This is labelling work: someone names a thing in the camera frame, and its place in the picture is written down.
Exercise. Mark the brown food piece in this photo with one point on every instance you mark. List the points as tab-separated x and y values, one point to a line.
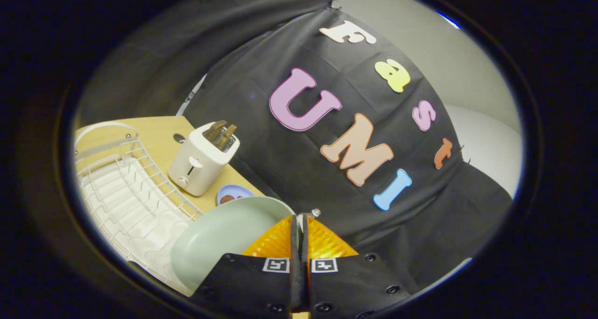
227	199

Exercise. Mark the pale green plate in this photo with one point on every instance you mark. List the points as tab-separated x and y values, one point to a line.
224	239

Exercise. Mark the brown toast slice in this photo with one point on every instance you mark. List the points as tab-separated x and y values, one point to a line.
214	130
227	136

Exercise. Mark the cream toaster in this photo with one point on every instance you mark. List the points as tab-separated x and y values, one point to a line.
198	162

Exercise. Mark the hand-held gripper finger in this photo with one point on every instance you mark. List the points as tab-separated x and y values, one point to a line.
305	263
295	263

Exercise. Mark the small blue plate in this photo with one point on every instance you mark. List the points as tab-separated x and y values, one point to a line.
238	192

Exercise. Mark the black backdrop cloth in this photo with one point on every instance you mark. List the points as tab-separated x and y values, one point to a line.
261	169

